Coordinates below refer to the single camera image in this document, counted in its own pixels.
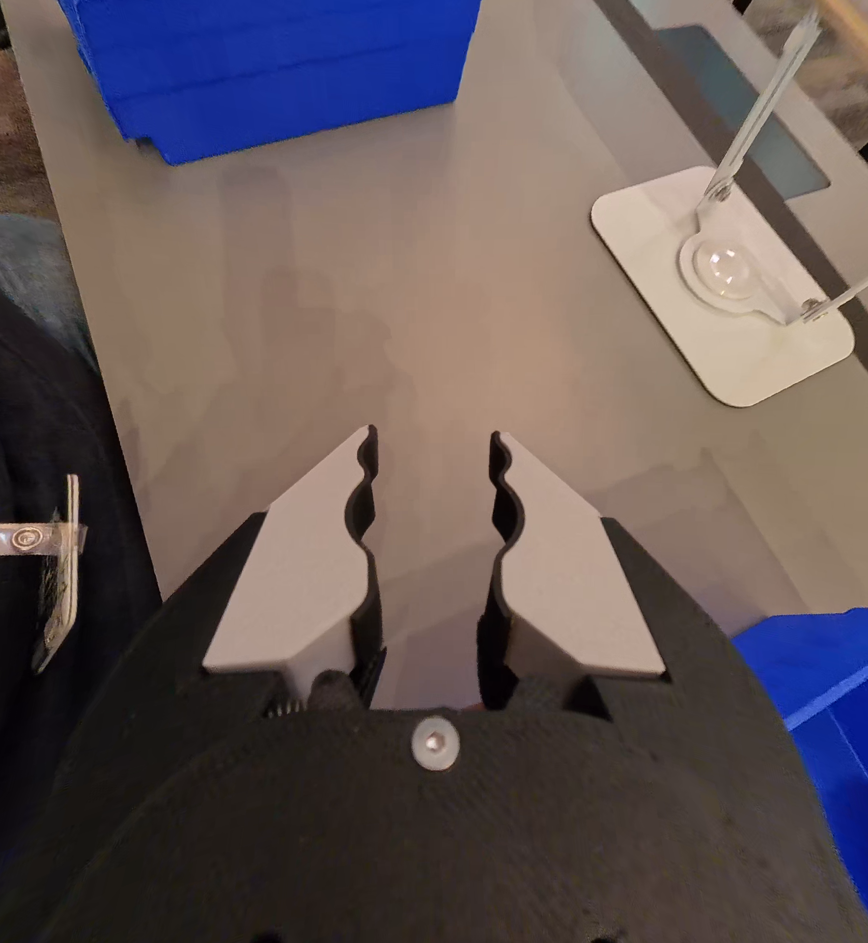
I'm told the white printed card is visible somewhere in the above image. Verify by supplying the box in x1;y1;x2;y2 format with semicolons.
32;473;82;675

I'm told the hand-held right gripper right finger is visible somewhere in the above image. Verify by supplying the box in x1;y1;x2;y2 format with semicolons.
475;429;669;712

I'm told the person's dark clothing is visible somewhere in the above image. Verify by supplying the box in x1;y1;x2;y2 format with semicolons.
0;214;164;922

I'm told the clear acrylic stand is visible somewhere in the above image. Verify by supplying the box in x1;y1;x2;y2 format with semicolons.
678;7;868;325

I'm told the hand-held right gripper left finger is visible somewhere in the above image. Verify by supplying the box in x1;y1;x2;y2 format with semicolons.
201;424;388;707

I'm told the blue plastic bin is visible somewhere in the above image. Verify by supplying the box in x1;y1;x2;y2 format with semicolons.
732;608;868;943
58;0;483;165

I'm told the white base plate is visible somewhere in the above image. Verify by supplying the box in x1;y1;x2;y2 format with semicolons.
590;166;856;408

